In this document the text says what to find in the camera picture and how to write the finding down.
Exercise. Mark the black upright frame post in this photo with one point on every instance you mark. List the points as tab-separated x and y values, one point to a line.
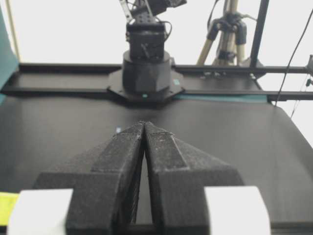
258	33

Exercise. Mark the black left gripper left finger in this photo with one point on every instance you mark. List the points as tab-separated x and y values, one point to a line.
105	182

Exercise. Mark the beige camera tripod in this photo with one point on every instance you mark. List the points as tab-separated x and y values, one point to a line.
233	31

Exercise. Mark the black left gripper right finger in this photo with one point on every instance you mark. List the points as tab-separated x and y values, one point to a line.
178	173

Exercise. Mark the teal cloth backdrop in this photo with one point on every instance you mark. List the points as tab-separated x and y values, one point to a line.
9	52

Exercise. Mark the yellow cloth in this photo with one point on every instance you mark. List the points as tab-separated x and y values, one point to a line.
7	203

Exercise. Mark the black aluminium frame rail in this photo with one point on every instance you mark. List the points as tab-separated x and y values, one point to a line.
104	81

